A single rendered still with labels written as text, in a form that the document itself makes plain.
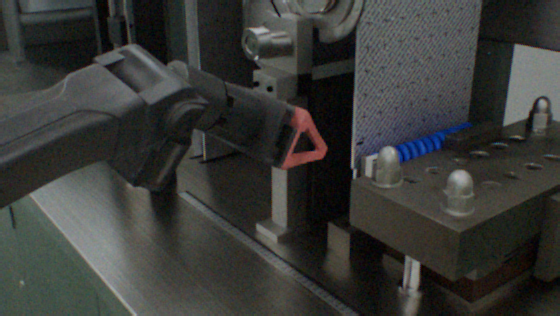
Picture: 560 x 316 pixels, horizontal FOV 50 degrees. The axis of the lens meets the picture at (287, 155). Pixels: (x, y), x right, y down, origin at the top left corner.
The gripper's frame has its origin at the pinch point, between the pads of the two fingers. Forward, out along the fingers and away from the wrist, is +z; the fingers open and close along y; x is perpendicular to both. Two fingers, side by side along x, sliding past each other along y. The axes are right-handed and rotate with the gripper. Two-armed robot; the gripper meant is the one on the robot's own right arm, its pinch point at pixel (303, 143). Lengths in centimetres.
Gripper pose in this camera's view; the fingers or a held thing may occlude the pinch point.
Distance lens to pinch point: 71.7
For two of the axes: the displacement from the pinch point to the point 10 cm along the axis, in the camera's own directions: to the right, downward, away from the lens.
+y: 6.2, 2.9, -7.3
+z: 6.8, 2.6, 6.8
